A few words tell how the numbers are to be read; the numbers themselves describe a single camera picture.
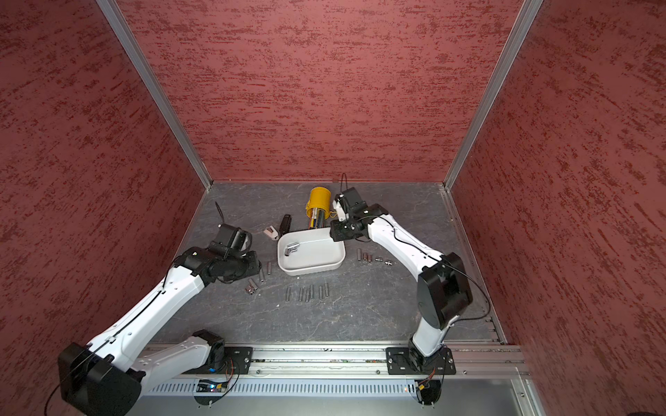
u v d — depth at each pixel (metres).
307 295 0.87
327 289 0.88
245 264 0.70
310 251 0.99
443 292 0.45
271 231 1.01
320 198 1.06
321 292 0.87
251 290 0.86
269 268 0.92
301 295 0.87
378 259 0.95
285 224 1.03
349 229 0.62
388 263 0.94
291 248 0.97
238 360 0.75
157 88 0.87
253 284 0.89
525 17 0.72
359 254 0.97
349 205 0.67
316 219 1.04
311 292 0.87
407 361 0.74
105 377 0.37
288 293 0.87
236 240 0.62
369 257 0.95
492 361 0.77
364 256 0.97
